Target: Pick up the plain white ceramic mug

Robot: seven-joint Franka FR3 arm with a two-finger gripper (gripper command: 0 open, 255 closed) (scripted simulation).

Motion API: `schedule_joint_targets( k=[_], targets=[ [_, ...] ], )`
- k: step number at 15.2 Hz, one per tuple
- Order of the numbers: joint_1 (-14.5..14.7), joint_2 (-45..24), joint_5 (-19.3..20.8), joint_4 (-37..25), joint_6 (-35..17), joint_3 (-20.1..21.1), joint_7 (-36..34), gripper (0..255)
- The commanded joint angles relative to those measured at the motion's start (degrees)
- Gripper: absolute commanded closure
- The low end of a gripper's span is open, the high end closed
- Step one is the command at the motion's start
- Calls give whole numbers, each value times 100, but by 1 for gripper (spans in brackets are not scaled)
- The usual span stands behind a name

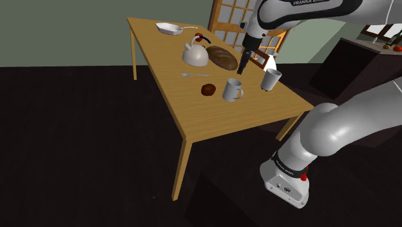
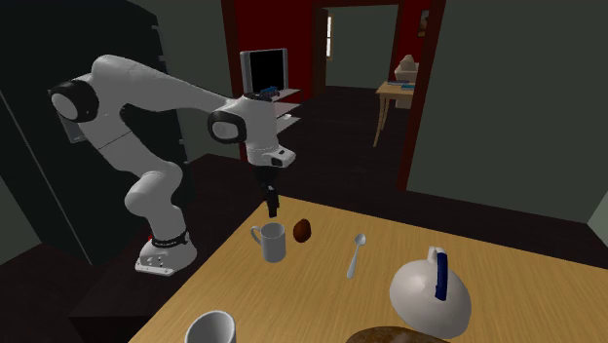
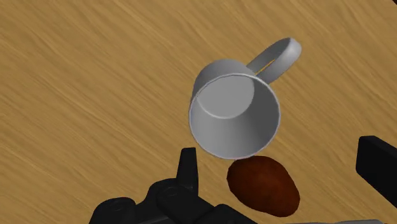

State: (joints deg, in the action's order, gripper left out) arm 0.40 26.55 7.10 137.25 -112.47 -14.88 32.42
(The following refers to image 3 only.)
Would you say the brown potato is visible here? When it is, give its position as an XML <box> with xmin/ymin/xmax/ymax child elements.
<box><xmin>226</xmin><ymin>155</ymin><xmax>301</xmax><ymax>218</ymax></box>

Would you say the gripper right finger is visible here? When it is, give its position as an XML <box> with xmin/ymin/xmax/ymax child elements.
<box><xmin>355</xmin><ymin>135</ymin><xmax>397</xmax><ymax>209</ymax></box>

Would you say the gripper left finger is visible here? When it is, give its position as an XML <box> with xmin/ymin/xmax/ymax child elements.
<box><xmin>88</xmin><ymin>147</ymin><xmax>218</xmax><ymax>224</ymax></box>

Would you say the white mug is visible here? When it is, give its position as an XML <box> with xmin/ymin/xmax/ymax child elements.
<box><xmin>188</xmin><ymin>37</ymin><xmax>303</xmax><ymax>160</ymax></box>

